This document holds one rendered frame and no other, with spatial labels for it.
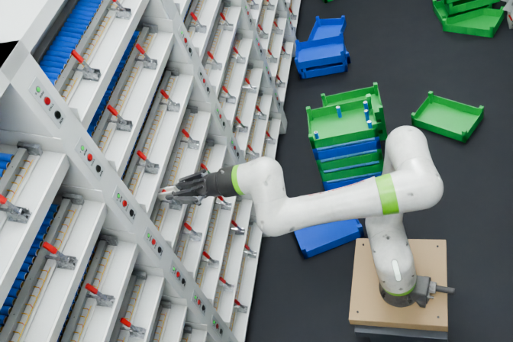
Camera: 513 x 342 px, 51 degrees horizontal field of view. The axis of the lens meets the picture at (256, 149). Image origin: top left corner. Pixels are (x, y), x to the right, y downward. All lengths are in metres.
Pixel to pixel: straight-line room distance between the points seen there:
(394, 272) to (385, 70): 1.76
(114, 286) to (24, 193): 0.39
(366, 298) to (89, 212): 1.11
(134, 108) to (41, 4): 0.44
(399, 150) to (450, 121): 1.41
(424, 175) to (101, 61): 0.92
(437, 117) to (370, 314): 1.34
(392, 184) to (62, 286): 0.89
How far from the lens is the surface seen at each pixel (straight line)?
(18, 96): 1.22
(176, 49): 1.92
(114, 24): 1.63
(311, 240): 2.66
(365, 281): 2.13
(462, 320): 2.41
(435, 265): 2.14
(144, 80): 1.71
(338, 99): 3.00
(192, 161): 1.93
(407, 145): 1.65
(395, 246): 1.90
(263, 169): 1.55
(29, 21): 1.29
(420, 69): 3.36
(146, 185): 1.66
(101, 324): 1.46
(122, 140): 1.54
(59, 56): 1.53
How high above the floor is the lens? 2.19
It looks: 44 degrees down
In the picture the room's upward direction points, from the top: 23 degrees counter-clockwise
